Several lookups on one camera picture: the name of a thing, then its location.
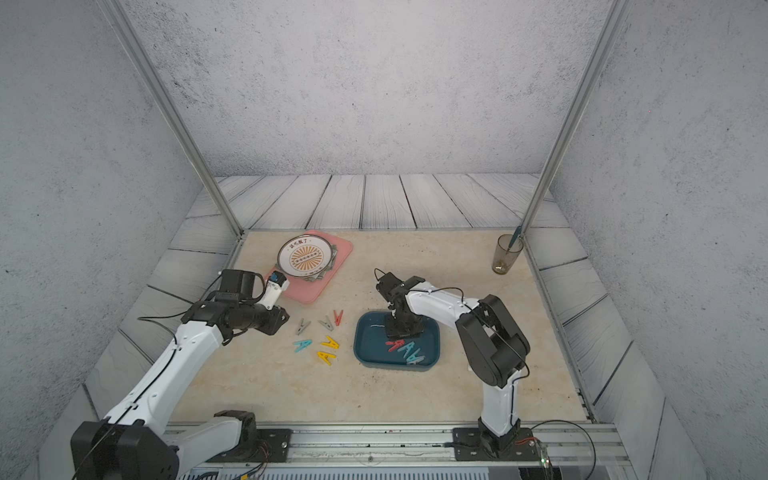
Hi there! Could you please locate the teal clothespin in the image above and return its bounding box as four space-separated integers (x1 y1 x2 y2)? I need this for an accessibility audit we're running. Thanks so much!
406 355 425 365
293 339 313 353
398 342 415 358

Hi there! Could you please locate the grey clothespin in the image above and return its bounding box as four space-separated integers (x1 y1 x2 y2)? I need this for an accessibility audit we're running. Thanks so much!
295 319 311 336
319 316 335 332

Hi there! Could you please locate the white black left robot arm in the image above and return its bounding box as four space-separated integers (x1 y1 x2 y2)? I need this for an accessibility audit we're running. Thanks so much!
70 269 289 479

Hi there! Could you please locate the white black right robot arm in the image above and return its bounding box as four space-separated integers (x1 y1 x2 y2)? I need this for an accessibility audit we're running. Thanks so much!
374 269 531 458

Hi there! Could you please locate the teal plastic storage box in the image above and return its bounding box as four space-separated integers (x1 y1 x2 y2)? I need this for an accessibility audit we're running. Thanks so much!
353 311 440 372

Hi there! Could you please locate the pink plastic tray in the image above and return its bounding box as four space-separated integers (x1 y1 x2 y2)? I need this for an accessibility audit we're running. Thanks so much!
273 230 353 305

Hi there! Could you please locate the green checked folded cloth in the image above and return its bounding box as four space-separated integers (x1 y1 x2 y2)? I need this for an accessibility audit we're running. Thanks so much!
304 245 338 282

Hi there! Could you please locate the white plate orange sunburst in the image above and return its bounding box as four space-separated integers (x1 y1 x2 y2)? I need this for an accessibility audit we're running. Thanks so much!
276 234 331 278

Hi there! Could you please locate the olive drinking glass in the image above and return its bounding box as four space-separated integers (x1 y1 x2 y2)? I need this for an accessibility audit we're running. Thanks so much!
491 234 523 275

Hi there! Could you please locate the teal pen in glass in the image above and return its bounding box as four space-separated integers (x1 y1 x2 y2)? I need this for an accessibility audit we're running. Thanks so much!
507 225 522 251

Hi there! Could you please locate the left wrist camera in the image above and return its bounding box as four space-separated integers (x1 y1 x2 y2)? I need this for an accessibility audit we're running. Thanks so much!
259 270 290 310

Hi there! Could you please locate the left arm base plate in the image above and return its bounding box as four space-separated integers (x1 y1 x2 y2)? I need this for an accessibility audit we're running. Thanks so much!
208 428 293 464

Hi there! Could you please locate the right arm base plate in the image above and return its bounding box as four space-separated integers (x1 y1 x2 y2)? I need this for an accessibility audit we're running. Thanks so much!
446 427 541 462

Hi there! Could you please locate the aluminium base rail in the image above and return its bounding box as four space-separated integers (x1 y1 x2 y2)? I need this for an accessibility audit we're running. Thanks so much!
166 420 636 479

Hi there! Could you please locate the left aluminium frame post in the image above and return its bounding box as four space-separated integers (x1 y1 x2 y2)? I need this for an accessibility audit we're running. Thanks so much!
97 0 244 240

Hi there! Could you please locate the aluminium frame post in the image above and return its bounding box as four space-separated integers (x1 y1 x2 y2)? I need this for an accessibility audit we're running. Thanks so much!
97 0 244 240
520 0 632 236

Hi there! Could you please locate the right aluminium frame post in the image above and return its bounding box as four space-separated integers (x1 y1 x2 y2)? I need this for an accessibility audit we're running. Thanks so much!
520 0 632 236

